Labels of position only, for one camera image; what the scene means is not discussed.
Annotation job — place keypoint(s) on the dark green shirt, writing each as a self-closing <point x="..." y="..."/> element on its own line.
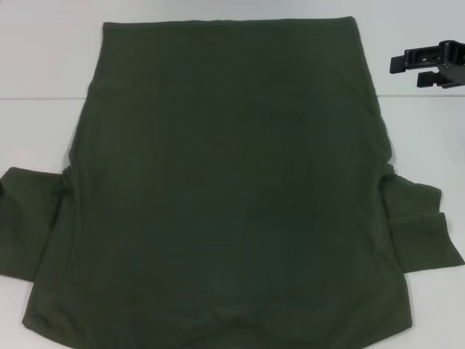
<point x="232" y="181"/>

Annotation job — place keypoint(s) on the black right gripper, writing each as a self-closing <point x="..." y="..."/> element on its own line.
<point x="456" y="62"/>

